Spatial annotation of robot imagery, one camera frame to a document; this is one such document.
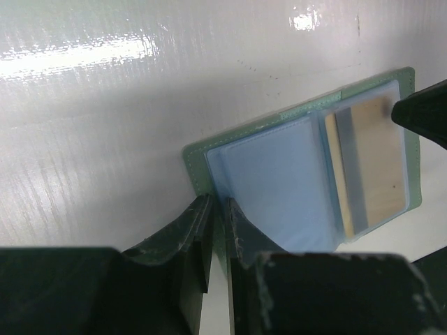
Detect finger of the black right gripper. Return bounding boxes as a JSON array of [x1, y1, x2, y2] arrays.
[[391, 80, 447, 149]]

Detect grey-green card holder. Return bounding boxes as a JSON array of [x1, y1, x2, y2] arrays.
[[182, 66, 423, 280]]

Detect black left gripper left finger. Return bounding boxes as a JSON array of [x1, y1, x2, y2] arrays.
[[1, 195, 214, 334]]

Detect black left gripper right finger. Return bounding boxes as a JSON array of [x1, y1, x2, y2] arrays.
[[226, 199, 439, 334]]

